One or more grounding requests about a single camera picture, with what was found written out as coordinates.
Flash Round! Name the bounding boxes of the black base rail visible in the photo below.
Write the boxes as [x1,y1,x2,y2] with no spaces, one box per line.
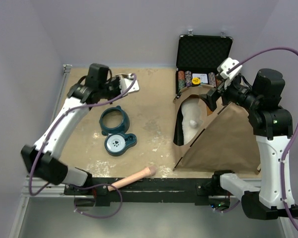
[64,178,232,207]

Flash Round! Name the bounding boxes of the teal double pet bowl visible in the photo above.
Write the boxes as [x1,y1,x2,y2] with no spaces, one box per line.
[99,106,137,157]

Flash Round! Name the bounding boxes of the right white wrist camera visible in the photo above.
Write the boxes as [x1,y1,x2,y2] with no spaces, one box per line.
[217,57,242,89]

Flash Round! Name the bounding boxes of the aluminium frame rail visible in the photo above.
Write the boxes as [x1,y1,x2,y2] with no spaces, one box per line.
[8,64,73,238]

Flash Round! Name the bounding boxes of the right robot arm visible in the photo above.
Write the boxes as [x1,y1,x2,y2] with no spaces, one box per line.
[199,68,298,220]

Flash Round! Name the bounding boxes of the white fluffy pillow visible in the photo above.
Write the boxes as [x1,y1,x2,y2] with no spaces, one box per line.
[181,97,203,145]

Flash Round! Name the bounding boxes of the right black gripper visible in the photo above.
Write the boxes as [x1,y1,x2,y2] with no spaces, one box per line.
[200,73,262,111]

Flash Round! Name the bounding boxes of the tan fabric pet tent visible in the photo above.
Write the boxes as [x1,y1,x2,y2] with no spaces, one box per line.
[173,84,260,174]

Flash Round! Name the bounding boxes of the beige plastic handle toy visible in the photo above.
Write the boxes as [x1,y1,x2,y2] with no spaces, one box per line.
[107,166,156,191]

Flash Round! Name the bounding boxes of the black poker chip case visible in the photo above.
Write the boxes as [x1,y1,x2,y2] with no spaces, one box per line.
[175,34,233,95]

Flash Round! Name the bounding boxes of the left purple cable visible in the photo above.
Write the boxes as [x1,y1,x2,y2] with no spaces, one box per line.
[28,73,138,196]

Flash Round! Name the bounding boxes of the white pompom toy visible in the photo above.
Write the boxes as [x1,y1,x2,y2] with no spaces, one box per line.
[189,119,199,128]

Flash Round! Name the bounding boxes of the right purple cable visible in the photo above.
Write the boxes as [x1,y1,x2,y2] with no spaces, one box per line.
[228,47,298,238]

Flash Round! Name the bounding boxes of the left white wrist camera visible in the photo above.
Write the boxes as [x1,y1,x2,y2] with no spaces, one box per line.
[119,73,140,95]

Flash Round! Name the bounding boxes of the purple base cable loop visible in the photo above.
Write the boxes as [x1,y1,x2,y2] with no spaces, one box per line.
[74,183,123,219]

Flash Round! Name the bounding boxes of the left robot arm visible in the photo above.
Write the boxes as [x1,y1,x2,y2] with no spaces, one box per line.
[21,63,121,194]

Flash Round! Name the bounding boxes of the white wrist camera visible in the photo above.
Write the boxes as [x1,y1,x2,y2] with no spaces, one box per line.
[217,57,242,89]
[119,73,140,95]

